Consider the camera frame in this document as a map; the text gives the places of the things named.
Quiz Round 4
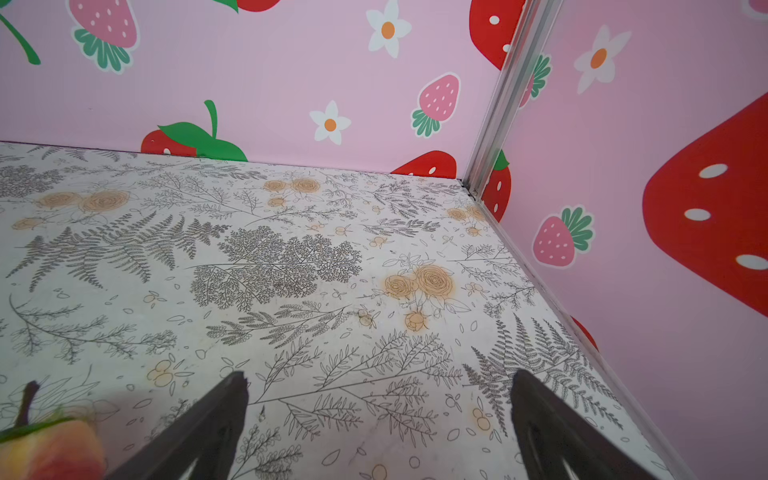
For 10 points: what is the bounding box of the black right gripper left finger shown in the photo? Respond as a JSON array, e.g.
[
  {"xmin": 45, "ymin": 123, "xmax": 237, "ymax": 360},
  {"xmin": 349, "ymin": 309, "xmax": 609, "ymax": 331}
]
[{"xmin": 107, "ymin": 371, "xmax": 249, "ymax": 480}]

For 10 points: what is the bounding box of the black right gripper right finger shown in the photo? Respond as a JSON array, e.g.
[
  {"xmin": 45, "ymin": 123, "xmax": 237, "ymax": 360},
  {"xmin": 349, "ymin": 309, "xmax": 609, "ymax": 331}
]
[{"xmin": 510, "ymin": 370, "xmax": 654, "ymax": 480}]

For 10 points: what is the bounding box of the red yellow fake apple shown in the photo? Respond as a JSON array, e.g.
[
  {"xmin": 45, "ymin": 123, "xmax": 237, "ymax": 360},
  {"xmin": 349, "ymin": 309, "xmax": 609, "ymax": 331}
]
[{"xmin": 1, "ymin": 381, "xmax": 106, "ymax": 480}]

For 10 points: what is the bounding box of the aluminium corner frame post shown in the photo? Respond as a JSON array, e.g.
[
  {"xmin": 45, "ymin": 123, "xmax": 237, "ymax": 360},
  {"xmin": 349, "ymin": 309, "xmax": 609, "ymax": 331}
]
[{"xmin": 463, "ymin": 1, "xmax": 563, "ymax": 200}]

